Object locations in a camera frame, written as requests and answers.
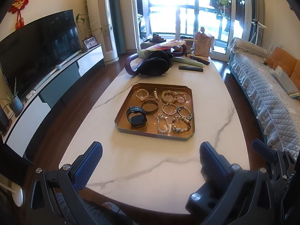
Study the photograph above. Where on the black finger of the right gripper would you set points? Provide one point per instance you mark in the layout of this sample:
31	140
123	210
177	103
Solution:
264	151

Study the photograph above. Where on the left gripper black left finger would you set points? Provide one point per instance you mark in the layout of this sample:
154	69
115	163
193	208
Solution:
84	165

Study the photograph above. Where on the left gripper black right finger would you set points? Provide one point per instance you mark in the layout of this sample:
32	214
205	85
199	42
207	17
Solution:
215	167

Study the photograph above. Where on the black green smart watch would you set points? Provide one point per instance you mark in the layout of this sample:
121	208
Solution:
136	116

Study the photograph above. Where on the pearl safety pin brooch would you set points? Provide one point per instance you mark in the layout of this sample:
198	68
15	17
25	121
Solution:
155	94

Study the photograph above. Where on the quilted grey sofa cover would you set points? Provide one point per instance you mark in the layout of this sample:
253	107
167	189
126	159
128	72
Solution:
276	111

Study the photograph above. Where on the copper metal tray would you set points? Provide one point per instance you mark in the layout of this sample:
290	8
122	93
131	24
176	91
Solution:
158	111

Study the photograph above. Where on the dark metal bangle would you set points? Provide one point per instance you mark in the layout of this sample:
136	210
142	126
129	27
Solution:
150	107

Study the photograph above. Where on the orange sofa cushions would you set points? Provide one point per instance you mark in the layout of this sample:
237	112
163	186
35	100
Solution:
287	62

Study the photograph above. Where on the potted green plant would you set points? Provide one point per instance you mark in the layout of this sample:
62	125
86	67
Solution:
14	101

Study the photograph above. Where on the black remote control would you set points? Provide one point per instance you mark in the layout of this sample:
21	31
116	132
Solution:
190	68

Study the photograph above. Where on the white teal tv cabinet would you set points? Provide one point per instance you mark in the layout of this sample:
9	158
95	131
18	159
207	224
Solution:
51	90

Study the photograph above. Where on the black purple handbag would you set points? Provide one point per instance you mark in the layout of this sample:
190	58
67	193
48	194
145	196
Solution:
153	63

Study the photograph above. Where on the pink gift bag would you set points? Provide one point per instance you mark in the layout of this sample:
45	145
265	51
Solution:
203	43

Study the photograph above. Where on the framed photo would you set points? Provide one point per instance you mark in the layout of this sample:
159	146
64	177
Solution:
90	42

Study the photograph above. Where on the black television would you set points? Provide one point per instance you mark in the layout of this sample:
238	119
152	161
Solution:
31	52

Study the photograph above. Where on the green folded umbrella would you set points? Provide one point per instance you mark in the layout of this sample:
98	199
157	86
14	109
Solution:
187	62

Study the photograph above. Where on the woven straw fan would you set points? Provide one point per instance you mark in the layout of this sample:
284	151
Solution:
166	45

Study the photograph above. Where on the bamboo plant in vase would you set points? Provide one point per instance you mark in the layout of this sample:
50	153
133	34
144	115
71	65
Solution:
87	29

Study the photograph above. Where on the red chinese knot ornament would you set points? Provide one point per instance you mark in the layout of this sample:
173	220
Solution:
16	8

